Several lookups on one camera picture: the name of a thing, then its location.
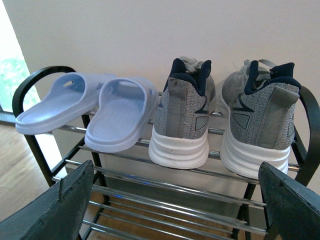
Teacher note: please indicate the black metal shoe rack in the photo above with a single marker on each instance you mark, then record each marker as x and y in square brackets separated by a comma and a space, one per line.
[172, 209]

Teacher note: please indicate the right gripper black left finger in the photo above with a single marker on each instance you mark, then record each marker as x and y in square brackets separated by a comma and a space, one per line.
[57, 214]

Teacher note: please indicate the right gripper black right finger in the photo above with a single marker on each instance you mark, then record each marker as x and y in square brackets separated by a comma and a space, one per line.
[294, 208]

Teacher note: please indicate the grey sneaker one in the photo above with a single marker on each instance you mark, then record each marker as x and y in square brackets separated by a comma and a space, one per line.
[259, 103]
[179, 137]

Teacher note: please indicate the light blue slipper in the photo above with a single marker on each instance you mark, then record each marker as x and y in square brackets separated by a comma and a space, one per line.
[125, 107]
[70, 96]

